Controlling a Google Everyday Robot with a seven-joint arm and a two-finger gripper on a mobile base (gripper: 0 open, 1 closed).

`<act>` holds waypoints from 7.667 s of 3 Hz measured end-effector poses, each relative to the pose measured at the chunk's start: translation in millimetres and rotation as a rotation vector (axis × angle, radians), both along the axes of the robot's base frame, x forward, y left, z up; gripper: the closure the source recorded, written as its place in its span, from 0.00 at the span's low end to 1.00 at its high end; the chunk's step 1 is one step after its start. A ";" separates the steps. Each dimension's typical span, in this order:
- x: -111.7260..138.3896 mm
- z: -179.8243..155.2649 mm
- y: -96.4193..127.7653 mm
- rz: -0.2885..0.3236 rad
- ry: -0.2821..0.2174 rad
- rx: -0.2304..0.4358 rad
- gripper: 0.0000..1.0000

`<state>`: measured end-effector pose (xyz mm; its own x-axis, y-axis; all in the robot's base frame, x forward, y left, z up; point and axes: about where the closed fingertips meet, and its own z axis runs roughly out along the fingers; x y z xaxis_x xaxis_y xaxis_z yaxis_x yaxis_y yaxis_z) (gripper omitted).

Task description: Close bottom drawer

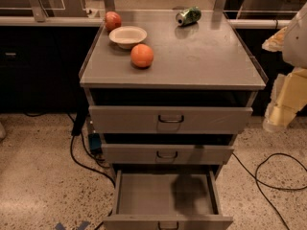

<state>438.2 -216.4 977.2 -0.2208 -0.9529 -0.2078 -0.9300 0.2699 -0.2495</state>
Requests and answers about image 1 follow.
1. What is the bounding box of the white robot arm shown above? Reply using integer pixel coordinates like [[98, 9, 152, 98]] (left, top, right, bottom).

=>
[[262, 5, 307, 132]]

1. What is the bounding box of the grey drawer cabinet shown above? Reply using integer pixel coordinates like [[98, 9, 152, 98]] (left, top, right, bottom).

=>
[[81, 11, 266, 173]]

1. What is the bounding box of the green soda can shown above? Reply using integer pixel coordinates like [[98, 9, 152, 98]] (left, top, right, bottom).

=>
[[176, 7, 201, 27]]

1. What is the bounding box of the black floor cable right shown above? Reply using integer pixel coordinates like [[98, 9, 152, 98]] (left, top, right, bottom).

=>
[[232, 152, 307, 230]]

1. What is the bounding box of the white shallow bowl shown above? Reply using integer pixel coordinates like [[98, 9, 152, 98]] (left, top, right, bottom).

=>
[[108, 26, 147, 50]]

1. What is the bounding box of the grey bottom drawer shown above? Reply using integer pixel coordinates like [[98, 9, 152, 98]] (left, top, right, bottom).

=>
[[104, 171, 233, 230]]

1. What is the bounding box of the black floor cable left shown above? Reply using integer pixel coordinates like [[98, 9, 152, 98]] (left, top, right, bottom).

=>
[[66, 112, 116, 188]]

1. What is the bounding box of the black floor cable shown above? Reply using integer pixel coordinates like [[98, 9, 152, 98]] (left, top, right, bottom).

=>
[[66, 112, 116, 188], [232, 152, 307, 230]]

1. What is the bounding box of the grey counter rail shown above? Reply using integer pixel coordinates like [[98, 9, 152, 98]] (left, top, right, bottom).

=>
[[0, 16, 290, 29]]

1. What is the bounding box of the grey top drawer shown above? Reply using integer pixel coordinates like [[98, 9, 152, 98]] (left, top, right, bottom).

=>
[[89, 105, 252, 134]]

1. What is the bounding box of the orange fruit front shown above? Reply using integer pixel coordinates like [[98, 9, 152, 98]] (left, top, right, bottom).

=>
[[130, 44, 154, 68]]

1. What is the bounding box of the red apple back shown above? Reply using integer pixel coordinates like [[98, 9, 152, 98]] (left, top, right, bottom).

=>
[[105, 11, 122, 32]]

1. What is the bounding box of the grey middle drawer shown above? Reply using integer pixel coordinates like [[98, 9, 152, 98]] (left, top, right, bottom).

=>
[[102, 144, 233, 165]]

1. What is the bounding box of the grey drawer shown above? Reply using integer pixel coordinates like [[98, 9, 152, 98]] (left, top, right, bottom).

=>
[[104, 171, 233, 230], [89, 105, 252, 134], [102, 144, 233, 165]]

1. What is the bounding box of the blue power box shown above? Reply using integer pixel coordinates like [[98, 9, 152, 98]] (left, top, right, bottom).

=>
[[88, 133, 102, 154]]

